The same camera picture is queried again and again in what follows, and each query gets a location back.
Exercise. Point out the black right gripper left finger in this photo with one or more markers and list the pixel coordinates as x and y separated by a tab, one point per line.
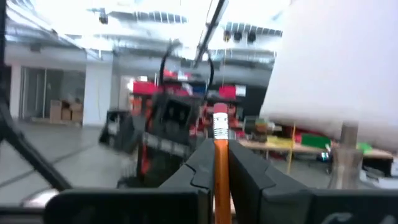
140	208

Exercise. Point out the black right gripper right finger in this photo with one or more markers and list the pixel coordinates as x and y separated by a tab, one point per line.
280	205

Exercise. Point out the yellow pencil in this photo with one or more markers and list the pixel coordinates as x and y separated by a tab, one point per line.
222	174

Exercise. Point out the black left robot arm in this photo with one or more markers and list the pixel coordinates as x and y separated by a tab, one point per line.
161	165

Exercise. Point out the red storage shelf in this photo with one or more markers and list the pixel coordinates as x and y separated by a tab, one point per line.
144	88

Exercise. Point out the long wooden table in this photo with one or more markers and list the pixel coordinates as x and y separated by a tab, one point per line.
311	149

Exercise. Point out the cardboard box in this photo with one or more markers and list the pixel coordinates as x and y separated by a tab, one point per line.
77	112
66	114
56	112

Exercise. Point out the white shade table lamp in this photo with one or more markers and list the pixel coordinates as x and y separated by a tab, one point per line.
335	62

